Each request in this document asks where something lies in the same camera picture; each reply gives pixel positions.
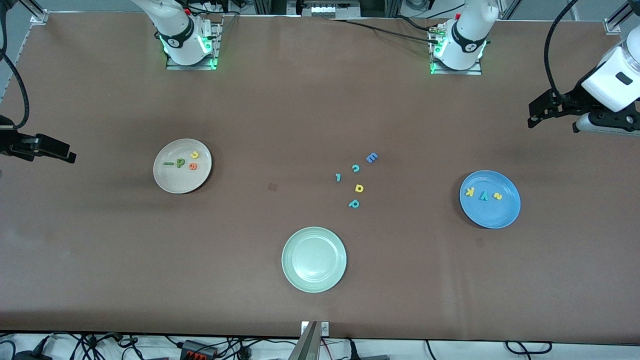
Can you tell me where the brown table cover cloth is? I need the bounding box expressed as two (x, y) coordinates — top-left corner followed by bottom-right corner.
(0, 11), (640, 346)

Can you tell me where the blue plate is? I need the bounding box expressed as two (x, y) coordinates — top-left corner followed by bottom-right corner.
(459, 170), (522, 230)

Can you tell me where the beige brown plate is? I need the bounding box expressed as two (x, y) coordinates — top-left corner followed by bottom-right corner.
(153, 138), (213, 195)

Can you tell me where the white connector block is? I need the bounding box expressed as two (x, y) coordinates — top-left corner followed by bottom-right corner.
(310, 5), (352, 20)

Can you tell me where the light green plate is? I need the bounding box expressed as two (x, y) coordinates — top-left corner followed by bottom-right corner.
(281, 226), (348, 294)

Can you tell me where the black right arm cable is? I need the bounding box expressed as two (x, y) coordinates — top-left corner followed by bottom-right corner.
(0, 0), (31, 130)

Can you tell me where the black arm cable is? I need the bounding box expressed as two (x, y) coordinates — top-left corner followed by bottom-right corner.
(544, 0), (582, 102)
(0, 0), (31, 130)

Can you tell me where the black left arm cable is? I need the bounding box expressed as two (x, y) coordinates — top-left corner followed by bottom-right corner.
(544, 0), (582, 102)

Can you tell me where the aluminium frame corner post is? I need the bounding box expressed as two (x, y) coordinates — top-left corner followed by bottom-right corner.
(604, 0), (640, 36)
(17, 0), (50, 26)

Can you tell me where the black cable on table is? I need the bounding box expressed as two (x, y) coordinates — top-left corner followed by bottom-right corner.
(330, 17), (441, 45)

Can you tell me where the black tangled cable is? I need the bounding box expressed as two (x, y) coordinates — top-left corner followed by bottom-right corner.
(0, 332), (166, 360)

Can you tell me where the black looped cable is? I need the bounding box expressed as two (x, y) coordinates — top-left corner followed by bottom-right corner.
(504, 340), (554, 355)

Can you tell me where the dark machine frame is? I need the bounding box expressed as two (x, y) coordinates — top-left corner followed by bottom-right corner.
(252, 0), (403, 18)

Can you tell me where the grey camera pole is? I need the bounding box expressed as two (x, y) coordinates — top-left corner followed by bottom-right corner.
(287, 321), (321, 360)

